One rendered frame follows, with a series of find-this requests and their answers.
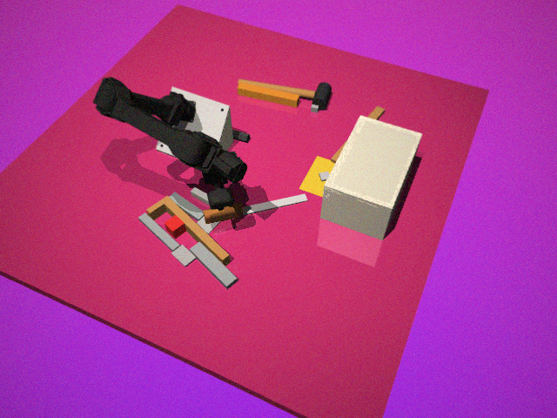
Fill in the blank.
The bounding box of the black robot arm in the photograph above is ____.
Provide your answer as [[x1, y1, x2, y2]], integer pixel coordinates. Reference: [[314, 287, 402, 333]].
[[93, 77, 247, 184]]

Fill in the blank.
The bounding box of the orange rod with dark cylindrical end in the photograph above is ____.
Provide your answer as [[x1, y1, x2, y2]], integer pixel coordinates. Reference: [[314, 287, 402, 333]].
[[238, 79, 332, 111]]

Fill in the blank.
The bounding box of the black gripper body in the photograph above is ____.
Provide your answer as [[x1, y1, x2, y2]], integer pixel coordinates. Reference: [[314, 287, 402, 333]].
[[202, 169, 234, 210]]

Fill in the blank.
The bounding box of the black-handled metal rod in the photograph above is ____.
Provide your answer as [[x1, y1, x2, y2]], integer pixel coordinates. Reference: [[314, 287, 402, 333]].
[[232, 130, 250, 143]]

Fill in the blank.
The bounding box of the red cube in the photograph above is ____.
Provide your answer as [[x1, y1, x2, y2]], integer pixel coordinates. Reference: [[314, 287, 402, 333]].
[[165, 215, 186, 239]]

